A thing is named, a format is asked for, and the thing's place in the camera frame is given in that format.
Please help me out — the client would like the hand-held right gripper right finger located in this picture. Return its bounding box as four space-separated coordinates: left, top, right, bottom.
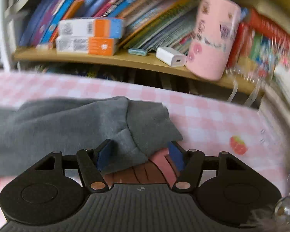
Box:
168 141 250 194

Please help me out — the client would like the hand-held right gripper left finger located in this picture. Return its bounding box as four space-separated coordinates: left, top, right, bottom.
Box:
34 139 112 194

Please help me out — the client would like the grey sweatshirt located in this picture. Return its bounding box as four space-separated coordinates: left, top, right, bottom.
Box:
0 96 183 178

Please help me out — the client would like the pink checked tablecloth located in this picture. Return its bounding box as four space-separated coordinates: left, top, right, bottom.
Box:
0 69 290 232

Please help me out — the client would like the white wooden bookshelf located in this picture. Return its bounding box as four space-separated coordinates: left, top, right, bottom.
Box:
0 0 290 107

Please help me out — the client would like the white charger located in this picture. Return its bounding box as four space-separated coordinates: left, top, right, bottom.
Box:
156 47 187 67

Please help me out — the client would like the blue eraser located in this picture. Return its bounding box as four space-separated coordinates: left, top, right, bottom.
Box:
128 48 148 55

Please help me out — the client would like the orange white box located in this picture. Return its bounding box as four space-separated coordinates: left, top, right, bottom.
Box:
58 17 125 39
55 36 119 56

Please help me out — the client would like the pink sticker cup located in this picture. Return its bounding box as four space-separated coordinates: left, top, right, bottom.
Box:
185 0 242 81

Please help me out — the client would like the small red white box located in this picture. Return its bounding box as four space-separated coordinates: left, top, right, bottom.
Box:
35 42 55 51

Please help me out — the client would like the row of colourful slanted books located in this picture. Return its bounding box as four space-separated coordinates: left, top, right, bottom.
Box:
18 0 201 54

